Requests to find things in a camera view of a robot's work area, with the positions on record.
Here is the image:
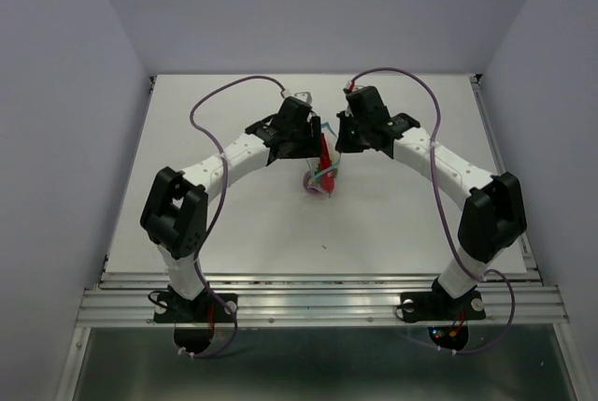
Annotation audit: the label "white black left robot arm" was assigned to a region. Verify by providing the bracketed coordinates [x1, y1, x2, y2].
[140, 93, 322, 321]

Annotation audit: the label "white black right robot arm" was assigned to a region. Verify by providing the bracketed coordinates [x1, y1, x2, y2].
[335, 86, 527, 317]

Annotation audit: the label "clear zip top bag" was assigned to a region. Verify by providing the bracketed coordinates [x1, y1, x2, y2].
[303, 122, 341, 196]

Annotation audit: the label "purple red onion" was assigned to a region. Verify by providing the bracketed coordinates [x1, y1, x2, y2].
[303, 172, 321, 195]

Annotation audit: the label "aluminium front frame rails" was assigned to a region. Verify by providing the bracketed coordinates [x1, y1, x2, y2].
[76, 272, 569, 328]

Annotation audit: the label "red chili pepper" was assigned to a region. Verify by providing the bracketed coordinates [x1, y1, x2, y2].
[318, 134, 335, 196]

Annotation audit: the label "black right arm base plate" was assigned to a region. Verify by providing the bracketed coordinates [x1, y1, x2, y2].
[394, 291, 486, 323]

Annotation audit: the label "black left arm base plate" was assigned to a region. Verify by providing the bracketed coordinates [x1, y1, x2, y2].
[148, 290, 233, 325]

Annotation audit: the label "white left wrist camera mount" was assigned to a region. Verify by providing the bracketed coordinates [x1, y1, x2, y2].
[292, 91, 312, 106]

